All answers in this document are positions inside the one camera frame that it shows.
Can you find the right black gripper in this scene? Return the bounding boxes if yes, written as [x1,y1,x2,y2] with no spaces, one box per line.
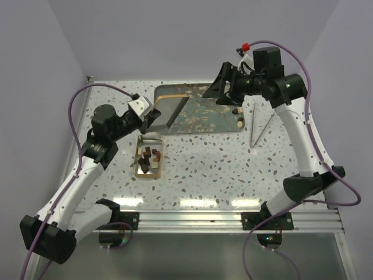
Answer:
[203,61,266,107]

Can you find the silver metal tin lid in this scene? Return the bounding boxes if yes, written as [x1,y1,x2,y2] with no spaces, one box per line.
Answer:
[147,94,189,134]

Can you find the gold metal tin box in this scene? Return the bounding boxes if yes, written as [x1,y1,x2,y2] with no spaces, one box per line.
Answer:
[133,134,164,179]

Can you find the silver metal tongs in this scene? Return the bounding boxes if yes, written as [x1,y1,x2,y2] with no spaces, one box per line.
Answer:
[250,99,275,148]

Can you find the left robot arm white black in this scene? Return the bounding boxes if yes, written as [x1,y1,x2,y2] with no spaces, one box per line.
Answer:
[20,104,161,264]

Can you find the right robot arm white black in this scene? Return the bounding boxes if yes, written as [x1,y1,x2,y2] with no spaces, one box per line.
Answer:
[203,44,346,229]

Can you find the dark square chocolate on tray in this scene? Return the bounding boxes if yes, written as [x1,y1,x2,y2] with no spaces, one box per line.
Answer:
[138,157,145,165]

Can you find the dark round chocolate tray left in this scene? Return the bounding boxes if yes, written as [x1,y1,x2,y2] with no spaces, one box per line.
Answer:
[141,164,149,172]

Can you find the floral teal serving tray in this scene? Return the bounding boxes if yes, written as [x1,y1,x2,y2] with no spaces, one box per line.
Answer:
[154,83,245,135]

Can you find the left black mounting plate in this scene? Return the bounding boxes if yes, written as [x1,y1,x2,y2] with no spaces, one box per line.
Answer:
[118,211,140,230]

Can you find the black mounting plate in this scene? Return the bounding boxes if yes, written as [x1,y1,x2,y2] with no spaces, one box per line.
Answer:
[241,212,294,230]
[118,211,140,230]

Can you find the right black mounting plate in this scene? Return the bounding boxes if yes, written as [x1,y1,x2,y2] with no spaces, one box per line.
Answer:
[241,212,294,230]

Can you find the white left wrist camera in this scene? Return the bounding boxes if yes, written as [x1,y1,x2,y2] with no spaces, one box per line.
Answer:
[128,96,153,121]

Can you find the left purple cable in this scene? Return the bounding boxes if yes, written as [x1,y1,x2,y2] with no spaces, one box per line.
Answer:
[19,83,139,280]

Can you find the purple cable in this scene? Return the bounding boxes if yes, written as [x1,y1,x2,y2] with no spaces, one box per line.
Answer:
[19,83,139,280]
[243,39,362,280]

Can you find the red cable connector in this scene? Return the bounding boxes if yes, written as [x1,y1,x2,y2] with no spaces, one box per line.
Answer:
[241,43,250,52]

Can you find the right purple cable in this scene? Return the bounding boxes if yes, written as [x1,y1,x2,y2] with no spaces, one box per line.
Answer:
[243,39,362,280]

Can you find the aluminium rail front edge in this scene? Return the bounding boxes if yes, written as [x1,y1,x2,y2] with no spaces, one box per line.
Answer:
[87,208,346,234]

